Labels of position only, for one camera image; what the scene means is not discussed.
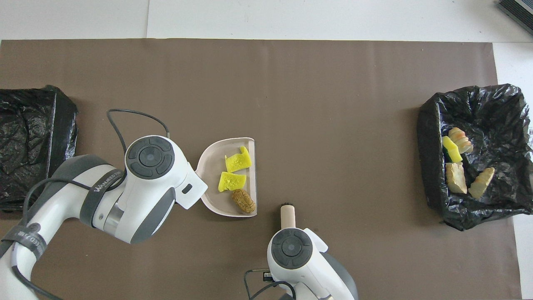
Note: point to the brown oval bread roll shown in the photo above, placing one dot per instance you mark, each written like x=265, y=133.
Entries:
x=243, y=201

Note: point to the beige plastic dustpan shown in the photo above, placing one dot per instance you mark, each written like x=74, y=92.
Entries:
x=212, y=166

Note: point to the yellow and green sponge piece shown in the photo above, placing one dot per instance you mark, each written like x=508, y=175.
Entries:
x=452, y=150

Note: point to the pale beige bread chunk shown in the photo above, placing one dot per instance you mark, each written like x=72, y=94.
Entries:
x=456, y=179

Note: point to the curled orange striped bread piece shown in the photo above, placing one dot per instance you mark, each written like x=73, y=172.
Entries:
x=461, y=141

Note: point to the long orange striped bread piece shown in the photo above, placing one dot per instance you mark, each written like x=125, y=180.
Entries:
x=481, y=183

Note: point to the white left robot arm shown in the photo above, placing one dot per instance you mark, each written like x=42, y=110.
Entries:
x=150, y=158

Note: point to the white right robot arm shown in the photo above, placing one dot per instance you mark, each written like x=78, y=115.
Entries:
x=291, y=248

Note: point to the black bag-lined bin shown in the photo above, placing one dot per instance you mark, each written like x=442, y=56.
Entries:
x=429, y=137
x=62, y=125

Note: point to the brown paper table mat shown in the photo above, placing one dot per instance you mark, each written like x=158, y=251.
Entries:
x=291, y=83

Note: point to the dark ribbed device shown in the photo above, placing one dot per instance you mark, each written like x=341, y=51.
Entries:
x=520, y=10

